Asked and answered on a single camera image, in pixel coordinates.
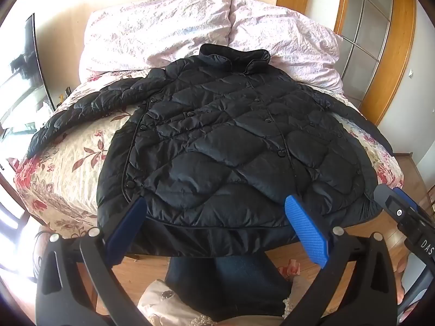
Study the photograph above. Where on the floral bed quilt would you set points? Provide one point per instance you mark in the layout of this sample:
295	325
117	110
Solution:
78	163

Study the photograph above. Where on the black curved television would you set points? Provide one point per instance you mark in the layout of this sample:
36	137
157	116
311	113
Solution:
20	64

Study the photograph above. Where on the person's blue jeans leg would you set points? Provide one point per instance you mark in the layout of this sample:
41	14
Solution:
234	285

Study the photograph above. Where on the person's white beaded top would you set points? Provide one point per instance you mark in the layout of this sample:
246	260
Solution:
166	305

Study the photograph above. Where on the wooden framed glass door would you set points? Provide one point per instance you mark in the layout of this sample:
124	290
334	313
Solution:
373	23

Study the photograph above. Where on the small yellow object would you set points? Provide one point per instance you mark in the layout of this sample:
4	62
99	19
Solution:
61	97

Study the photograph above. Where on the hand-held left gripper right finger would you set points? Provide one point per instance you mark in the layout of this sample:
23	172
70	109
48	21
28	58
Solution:
306	231

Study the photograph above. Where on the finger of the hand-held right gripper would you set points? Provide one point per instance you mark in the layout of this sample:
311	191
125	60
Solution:
385	197
406	199

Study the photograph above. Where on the pink crinkled pillow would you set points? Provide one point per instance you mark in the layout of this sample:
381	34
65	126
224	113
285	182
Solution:
153	30
285	40

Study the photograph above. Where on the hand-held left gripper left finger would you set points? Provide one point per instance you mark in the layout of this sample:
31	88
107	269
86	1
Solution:
126	232

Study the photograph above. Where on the black quilted jacket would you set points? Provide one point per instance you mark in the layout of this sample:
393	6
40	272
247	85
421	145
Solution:
221	142

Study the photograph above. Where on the person's right hand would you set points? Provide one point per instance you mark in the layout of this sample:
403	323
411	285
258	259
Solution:
402	278

